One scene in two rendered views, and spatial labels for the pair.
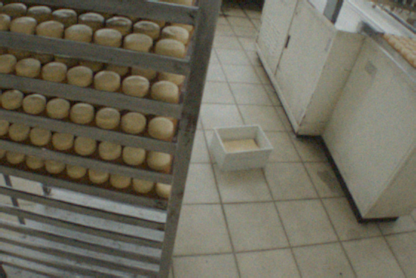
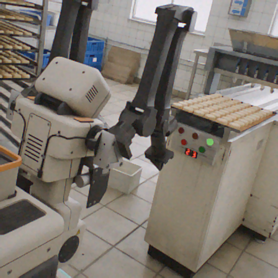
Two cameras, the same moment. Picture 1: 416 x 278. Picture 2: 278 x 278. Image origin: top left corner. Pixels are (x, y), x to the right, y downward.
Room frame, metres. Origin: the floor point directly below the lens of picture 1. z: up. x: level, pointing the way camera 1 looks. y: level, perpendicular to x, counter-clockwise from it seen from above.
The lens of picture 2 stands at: (-0.23, -2.16, 1.40)
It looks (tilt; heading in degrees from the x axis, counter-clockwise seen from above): 17 degrees down; 48
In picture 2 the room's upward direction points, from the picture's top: 11 degrees clockwise
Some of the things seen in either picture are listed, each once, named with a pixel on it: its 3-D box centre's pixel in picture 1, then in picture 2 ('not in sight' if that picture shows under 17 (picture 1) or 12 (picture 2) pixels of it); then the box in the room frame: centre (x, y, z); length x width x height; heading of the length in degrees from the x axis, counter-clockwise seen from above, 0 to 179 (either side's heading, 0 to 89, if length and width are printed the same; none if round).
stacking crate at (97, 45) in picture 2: not in sight; (84, 44); (3.38, 3.15, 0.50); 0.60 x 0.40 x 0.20; 19
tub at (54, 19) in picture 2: not in sight; (50, 17); (2.61, 3.01, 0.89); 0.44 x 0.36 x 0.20; 115
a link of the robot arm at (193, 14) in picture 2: not in sight; (167, 71); (0.72, -1.29, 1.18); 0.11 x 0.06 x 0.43; 104
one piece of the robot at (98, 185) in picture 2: not in sight; (73, 164); (0.50, -1.12, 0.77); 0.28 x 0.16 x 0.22; 104
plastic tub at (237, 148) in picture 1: (240, 148); (119, 174); (1.57, -0.24, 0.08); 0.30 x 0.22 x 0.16; 114
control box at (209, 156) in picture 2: not in sight; (195, 143); (1.21, -1.12, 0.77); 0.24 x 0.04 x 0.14; 104
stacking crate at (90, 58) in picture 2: not in sight; (82, 56); (3.38, 3.15, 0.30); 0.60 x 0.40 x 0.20; 17
